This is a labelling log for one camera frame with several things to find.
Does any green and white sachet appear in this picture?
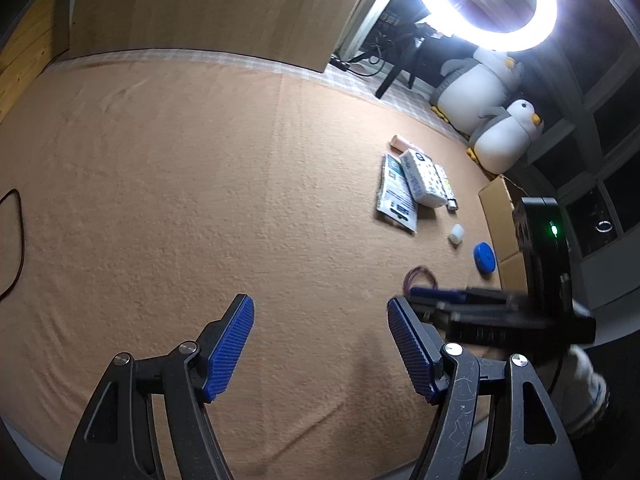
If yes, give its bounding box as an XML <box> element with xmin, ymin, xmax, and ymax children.
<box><xmin>375</xmin><ymin>154</ymin><xmax>418</xmax><ymax>235</ymax></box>

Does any blue round lid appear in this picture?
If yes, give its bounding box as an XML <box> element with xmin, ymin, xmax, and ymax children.
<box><xmin>473</xmin><ymin>242</ymin><xmax>497</xmax><ymax>277</ymax></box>

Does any white window frame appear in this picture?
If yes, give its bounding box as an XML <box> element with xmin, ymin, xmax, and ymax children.
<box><xmin>332</xmin><ymin>0</ymin><xmax>416</xmax><ymax>61</ymax></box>

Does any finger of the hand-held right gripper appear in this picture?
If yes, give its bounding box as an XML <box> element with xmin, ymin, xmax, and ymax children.
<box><xmin>410</xmin><ymin>286</ymin><xmax>527</xmax><ymax>307</ymax></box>
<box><xmin>406</xmin><ymin>296</ymin><xmax>453</xmax><ymax>330</ymax></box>

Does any black cable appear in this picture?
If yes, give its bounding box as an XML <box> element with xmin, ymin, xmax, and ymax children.
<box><xmin>0</xmin><ymin>189</ymin><xmax>25</xmax><ymax>301</ymax></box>

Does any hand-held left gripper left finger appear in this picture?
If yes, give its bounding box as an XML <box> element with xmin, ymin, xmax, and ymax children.
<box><xmin>60</xmin><ymin>294</ymin><xmax>255</xmax><ymax>480</ymax></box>

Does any ring light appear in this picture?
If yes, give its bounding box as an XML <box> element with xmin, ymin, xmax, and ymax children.
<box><xmin>411</xmin><ymin>0</ymin><xmax>557</xmax><ymax>53</ymax></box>

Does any black tripod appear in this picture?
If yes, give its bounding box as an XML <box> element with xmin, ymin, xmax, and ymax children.
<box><xmin>375</xmin><ymin>35</ymin><xmax>426</xmax><ymax>100</ymax></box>

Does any white printed tissue pack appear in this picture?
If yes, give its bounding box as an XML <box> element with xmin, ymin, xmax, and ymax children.
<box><xmin>400</xmin><ymin>149</ymin><xmax>448</xmax><ymax>207</ymax></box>

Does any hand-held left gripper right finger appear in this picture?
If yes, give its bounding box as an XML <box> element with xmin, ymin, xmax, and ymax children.
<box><xmin>387</xmin><ymin>296</ymin><xmax>583</xmax><ymax>480</ymax></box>

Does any large penguin plush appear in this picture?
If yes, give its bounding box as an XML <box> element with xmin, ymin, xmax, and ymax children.
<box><xmin>431</xmin><ymin>46</ymin><xmax>523</xmax><ymax>141</ymax></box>

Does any pine plank headboard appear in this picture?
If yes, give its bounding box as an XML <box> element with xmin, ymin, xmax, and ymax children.
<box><xmin>0</xmin><ymin>0</ymin><xmax>71</xmax><ymax>126</ymax></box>

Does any cardboard box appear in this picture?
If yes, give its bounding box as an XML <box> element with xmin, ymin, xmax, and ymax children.
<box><xmin>478</xmin><ymin>174</ymin><xmax>531</xmax><ymax>293</ymax></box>

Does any small penguin plush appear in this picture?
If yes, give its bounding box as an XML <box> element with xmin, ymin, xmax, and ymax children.
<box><xmin>467</xmin><ymin>100</ymin><xmax>544</xmax><ymax>172</ymax></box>

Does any brown hair band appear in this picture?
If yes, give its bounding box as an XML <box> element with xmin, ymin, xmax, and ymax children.
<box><xmin>404</xmin><ymin>267</ymin><xmax>438</xmax><ymax>293</ymax></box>

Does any checked bedsheet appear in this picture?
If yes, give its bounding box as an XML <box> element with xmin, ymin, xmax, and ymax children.
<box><xmin>55</xmin><ymin>49</ymin><xmax>471</xmax><ymax>146</ymax></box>

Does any narrow patterned stick box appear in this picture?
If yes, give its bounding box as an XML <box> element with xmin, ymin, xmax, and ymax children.
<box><xmin>434</xmin><ymin>164</ymin><xmax>460</xmax><ymax>212</ymax></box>

